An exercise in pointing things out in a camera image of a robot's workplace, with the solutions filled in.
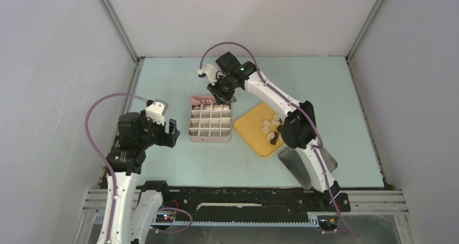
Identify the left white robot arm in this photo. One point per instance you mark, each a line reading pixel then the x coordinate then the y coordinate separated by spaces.
pixel 122 222

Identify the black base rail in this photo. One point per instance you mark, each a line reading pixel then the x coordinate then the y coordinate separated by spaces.
pixel 247 205

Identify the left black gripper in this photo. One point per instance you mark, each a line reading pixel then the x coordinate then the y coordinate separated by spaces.
pixel 168 139

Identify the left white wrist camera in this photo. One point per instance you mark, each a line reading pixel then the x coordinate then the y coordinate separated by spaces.
pixel 156 110

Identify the pink handled metal tongs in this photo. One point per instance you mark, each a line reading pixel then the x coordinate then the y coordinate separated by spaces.
pixel 198 100

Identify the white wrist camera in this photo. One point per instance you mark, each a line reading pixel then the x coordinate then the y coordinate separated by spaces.
pixel 209 71
pixel 156 110

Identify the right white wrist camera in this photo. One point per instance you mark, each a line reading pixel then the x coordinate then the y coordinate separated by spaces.
pixel 209 71

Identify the yellow plastic tray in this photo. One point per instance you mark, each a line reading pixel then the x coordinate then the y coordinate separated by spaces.
pixel 250 128

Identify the silver metal box lid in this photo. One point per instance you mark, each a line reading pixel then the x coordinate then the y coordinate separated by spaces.
pixel 305 167

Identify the white compartment chocolate box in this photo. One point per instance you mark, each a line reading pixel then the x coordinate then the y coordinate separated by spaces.
pixel 211 124

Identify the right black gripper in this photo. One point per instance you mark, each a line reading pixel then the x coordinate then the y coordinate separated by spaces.
pixel 221 98

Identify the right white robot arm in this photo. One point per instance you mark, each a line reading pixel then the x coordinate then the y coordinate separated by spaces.
pixel 299 130

